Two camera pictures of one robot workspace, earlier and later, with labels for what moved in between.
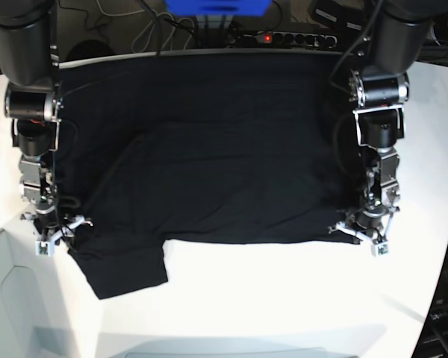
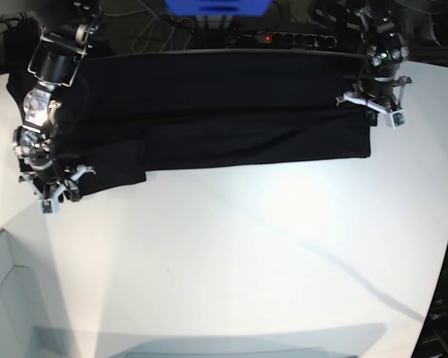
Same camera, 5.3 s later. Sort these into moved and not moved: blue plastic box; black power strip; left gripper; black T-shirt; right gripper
Moved: black T-shirt; left gripper; right gripper
Not moved: blue plastic box; black power strip
